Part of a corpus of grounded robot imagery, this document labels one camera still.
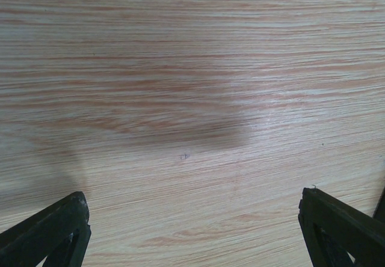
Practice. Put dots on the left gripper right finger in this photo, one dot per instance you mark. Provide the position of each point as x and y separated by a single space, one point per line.
337 234

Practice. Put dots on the folding chess board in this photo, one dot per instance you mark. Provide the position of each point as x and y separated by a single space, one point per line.
379 213

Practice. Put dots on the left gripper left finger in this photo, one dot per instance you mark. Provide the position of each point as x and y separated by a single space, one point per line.
57 235

